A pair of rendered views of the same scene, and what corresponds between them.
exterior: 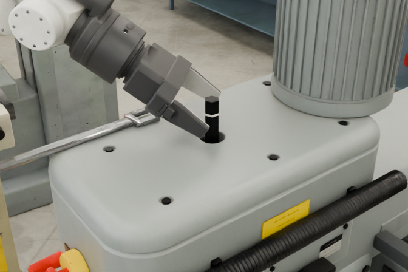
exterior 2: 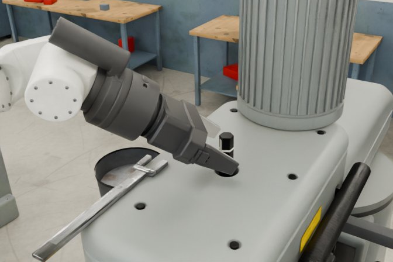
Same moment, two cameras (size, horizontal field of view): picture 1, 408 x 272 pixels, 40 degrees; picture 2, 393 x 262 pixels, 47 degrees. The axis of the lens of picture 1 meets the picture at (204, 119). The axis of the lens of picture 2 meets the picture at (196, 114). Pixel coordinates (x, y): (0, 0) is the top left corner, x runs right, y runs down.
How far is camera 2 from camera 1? 29 cm
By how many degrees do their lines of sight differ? 18
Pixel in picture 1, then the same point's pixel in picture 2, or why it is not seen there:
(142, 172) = (191, 221)
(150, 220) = not seen: outside the picture
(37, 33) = (60, 103)
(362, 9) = (331, 33)
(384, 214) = not seen: hidden behind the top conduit
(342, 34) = (316, 57)
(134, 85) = (162, 137)
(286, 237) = (321, 245)
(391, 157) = not seen: hidden behind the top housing
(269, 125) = (266, 148)
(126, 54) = (152, 108)
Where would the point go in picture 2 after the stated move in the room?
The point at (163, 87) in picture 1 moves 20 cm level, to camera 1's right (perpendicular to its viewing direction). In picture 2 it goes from (194, 133) to (323, 106)
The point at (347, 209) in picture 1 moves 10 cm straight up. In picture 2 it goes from (347, 206) to (356, 154)
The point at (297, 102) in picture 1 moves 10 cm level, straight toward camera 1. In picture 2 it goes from (278, 123) to (299, 152)
